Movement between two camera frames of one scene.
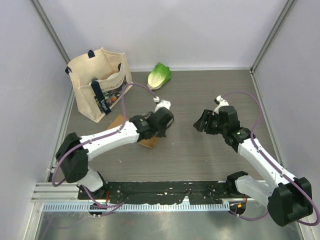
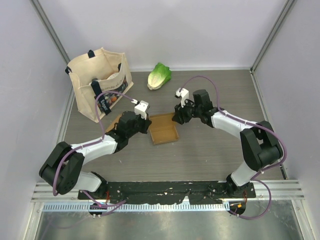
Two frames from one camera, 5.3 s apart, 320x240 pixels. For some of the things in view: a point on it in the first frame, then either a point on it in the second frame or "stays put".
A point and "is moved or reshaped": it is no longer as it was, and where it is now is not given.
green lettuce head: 160,75 stays put
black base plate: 154,193 stays put
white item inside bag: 113,75 stays put
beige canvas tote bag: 99,79 stays put
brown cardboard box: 118,121 stays put
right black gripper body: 217,127 to 186,113
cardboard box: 151,142 is moved or reshaped
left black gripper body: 161,132 to 140,125
